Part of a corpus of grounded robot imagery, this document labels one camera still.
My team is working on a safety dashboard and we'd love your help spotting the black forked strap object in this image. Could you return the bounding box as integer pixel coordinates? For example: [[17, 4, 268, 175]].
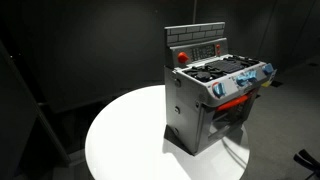
[[293, 149, 320, 173]]

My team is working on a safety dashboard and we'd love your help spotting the grey oven door with window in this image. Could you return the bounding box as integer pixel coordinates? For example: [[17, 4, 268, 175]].
[[199, 88, 260, 152]]

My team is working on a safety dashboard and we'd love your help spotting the dark diagonal metal frame bar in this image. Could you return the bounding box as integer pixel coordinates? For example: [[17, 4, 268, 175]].
[[0, 39, 72, 168]]

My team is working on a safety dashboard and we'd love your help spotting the orange oven door handle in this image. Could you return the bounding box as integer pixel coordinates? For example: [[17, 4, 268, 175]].
[[214, 93, 251, 112]]

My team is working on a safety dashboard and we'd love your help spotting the white round pedestal table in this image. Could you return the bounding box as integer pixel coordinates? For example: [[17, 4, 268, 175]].
[[84, 83, 251, 180]]

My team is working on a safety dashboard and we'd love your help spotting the black stovetop burner grate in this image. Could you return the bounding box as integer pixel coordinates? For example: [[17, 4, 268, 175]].
[[183, 54, 261, 83]]

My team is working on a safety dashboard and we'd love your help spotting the black button display panel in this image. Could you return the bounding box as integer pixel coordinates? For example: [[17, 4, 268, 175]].
[[189, 43, 217, 62]]

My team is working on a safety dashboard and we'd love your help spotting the blue stove burner knob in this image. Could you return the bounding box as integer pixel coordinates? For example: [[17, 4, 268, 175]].
[[211, 81, 227, 99], [235, 70, 258, 87], [261, 63, 275, 77]]

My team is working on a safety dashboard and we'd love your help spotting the grey toy stove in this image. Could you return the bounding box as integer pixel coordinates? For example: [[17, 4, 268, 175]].
[[163, 21, 278, 157]]

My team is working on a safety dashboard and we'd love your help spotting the red round stove knob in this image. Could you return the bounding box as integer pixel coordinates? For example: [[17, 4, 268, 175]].
[[176, 51, 190, 65]]

